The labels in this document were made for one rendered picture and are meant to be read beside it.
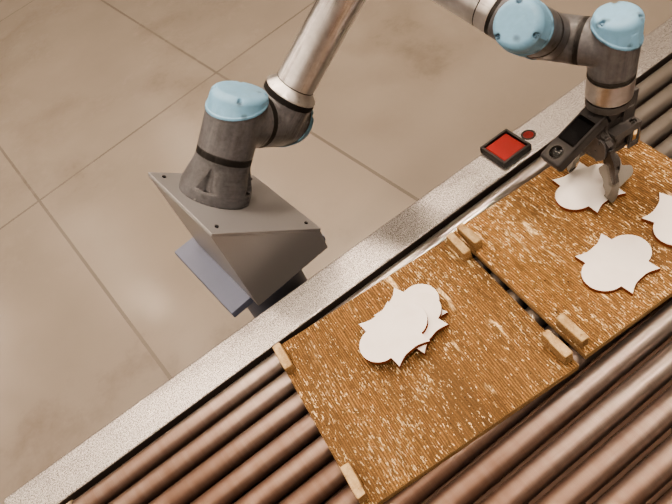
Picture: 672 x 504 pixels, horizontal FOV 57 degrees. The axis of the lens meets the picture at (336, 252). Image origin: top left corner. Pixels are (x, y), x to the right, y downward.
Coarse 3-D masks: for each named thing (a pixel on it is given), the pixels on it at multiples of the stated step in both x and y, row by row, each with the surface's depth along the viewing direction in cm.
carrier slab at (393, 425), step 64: (448, 256) 119; (320, 320) 118; (448, 320) 110; (512, 320) 107; (320, 384) 110; (384, 384) 106; (448, 384) 103; (512, 384) 100; (384, 448) 99; (448, 448) 97
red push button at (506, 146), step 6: (504, 138) 134; (510, 138) 134; (492, 144) 134; (498, 144) 134; (504, 144) 133; (510, 144) 133; (516, 144) 132; (522, 144) 132; (492, 150) 133; (498, 150) 133; (504, 150) 132; (510, 150) 132; (516, 150) 131; (498, 156) 132; (504, 156) 131; (510, 156) 131
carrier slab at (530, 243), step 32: (640, 160) 120; (512, 192) 124; (544, 192) 122; (640, 192) 115; (480, 224) 121; (512, 224) 119; (544, 224) 117; (576, 224) 115; (608, 224) 113; (640, 224) 111; (480, 256) 117; (512, 256) 115; (544, 256) 113; (512, 288) 111; (544, 288) 109; (576, 288) 107; (640, 288) 104; (544, 320) 106; (576, 320) 104; (608, 320) 102
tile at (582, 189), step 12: (576, 168) 122; (588, 168) 121; (552, 180) 122; (564, 180) 121; (576, 180) 120; (588, 180) 119; (600, 180) 118; (564, 192) 119; (576, 192) 118; (588, 192) 118; (600, 192) 117; (624, 192) 115; (564, 204) 117; (576, 204) 117; (588, 204) 116; (600, 204) 115
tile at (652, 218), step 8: (664, 200) 112; (656, 208) 111; (664, 208) 111; (648, 216) 111; (656, 216) 110; (664, 216) 110; (656, 224) 109; (664, 224) 109; (656, 232) 108; (664, 232) 108; (656, 240) 108; (664, 240) 107
